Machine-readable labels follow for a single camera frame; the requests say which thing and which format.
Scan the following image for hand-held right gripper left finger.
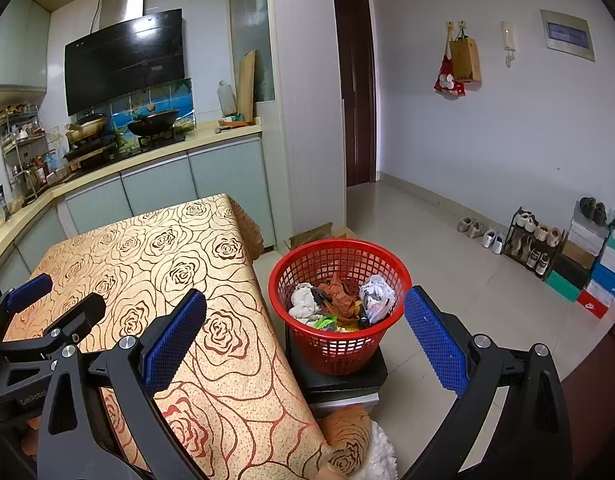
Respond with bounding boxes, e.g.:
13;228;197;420
34;287;208;480

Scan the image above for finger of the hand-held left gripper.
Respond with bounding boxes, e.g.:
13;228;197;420
0;274;53;346
2;292;107;358

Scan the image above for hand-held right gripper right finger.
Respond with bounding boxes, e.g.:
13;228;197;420
400;285;573;480

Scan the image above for red plastic mesh basket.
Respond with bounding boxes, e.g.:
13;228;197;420
268;239;413;377

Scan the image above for orange and black wrapper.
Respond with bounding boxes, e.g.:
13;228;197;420
315;272;361;328

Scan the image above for white tissue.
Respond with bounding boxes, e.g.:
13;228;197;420
288;282;322;325

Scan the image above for black square stool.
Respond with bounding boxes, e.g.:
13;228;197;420
286;320;391;407

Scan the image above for orange rose-pattern tablecloth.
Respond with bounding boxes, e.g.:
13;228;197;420
17;194;338;480

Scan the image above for white fluffy cushion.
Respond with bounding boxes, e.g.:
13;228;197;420
365;420;398;480

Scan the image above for orange rose-pattern cushion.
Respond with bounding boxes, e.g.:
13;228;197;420
320;405;373;480

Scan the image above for dark shoe rack with shoes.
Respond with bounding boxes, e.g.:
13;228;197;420
502;206;565;277

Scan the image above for metal spice rack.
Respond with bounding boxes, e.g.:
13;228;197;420
0;104;63;201

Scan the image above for black gas stove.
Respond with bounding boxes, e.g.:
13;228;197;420
62;127;188;170

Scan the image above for stack of shoe boxes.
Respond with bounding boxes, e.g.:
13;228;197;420
545;210;615;318

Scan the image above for open cardboard box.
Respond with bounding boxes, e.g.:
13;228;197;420
287;222;358;251

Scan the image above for yellow clay pot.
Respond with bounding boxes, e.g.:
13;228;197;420
64;114;110;143

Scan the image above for dark brown wooden furniture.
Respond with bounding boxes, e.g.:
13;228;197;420
560;305;615;480

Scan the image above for pale green kitchen cabinets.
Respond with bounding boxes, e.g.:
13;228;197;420
0;125;278;301

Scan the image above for black wok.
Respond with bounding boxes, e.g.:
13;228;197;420
127;109;180;137

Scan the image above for black range hood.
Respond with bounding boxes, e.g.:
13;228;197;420
64;0;184;117

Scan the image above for red hanging bag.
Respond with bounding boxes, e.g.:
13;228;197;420
433;35;467;96

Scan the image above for wooden cutting board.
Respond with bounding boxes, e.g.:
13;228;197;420
236;50;257;123

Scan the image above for dark wooden door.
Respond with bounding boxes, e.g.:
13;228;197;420
331;0;378;188

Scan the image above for brown paper bag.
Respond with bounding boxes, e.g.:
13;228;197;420
448;27;482;83

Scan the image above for white intercom phone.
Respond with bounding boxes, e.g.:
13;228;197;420
501;21;517;67

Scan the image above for pale green wall cabinet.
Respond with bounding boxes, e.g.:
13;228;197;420
0;0;52;93

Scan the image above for grey wall panel box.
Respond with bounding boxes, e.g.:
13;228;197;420
540;9;595;62

